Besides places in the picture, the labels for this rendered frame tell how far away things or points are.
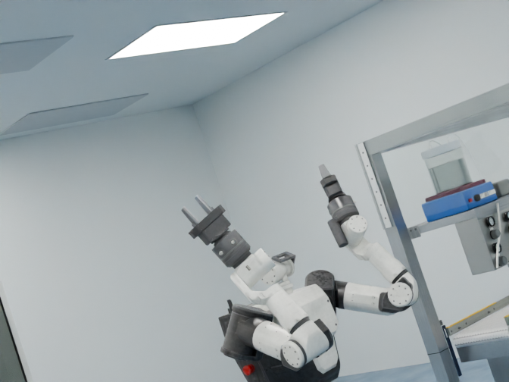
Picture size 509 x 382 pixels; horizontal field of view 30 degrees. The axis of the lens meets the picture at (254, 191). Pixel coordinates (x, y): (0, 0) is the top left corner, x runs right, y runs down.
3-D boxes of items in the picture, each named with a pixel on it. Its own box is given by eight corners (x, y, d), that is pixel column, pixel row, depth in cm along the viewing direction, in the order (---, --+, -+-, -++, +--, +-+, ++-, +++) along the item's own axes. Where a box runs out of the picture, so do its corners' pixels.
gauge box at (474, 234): (495, 270, 339) (477, 217, 340) (472, 275, 347) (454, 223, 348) (527, 255, 354) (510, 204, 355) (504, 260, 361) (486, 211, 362)
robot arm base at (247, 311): (240, 363, 272) (213, 351, 279) (269, 364, 281) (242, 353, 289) (254, 311, 272) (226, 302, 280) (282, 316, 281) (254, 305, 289)
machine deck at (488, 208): (478, 220, 340) (474, 209, 340) (399, 242, 368) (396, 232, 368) (563, 185, 382) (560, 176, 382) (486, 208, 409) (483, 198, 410)
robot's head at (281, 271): (264, 294, 294) (255, 267, 294) (282, 286, 302) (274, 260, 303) (281, 289, 290) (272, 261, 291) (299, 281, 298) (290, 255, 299)
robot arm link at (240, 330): (246, 358, 270) (216, 345, 280) (268, 361, 276) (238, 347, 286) (257, 319, 270) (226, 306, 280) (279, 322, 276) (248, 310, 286)
